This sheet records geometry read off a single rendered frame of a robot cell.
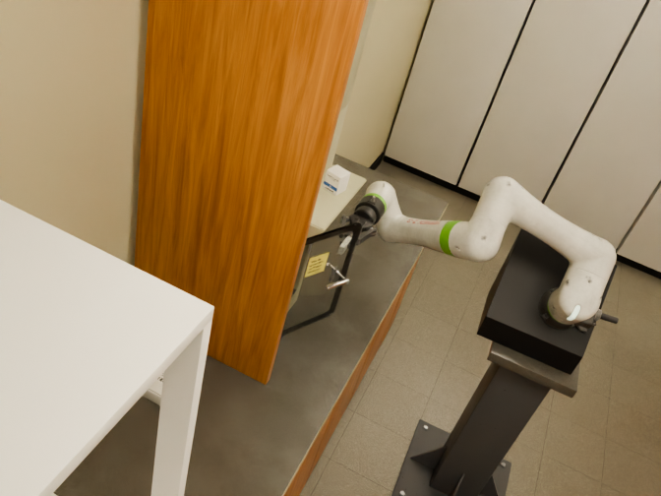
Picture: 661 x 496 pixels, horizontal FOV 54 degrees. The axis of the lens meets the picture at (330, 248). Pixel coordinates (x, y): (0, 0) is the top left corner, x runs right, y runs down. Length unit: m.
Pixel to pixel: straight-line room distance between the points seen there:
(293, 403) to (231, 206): 0.66
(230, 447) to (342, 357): 0.51
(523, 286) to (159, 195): 1.32
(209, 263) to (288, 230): 0.30
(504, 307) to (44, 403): 1.94
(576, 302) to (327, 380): 0.83
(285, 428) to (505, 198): 0.95
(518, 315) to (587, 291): 0.30
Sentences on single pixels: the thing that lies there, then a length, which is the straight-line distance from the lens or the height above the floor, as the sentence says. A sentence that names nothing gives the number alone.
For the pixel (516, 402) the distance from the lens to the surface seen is 2.63.
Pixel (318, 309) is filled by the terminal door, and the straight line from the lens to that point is 2.13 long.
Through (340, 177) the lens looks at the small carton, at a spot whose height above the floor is 1.57.
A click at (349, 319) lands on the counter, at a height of 0.94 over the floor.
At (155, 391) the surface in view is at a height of 0.98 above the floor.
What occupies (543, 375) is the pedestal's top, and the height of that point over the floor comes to 0.94.
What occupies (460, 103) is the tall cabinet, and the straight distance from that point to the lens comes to 4.81.
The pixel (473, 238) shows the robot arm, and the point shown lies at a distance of 2.00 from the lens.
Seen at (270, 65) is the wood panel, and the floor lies 1.92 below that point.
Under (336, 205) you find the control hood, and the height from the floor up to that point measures 1.51.
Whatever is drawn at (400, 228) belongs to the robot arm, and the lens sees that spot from 2.26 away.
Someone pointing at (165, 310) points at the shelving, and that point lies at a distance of 0.73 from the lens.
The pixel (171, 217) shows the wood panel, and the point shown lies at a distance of 1.83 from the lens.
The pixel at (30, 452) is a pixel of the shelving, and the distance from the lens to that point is 0.63.
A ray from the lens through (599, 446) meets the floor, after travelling 3.77.
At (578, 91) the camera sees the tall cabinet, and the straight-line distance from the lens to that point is 4.66.
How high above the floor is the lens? 2.50
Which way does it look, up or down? 37 degrees down
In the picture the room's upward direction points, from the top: 16 degrees clockwise
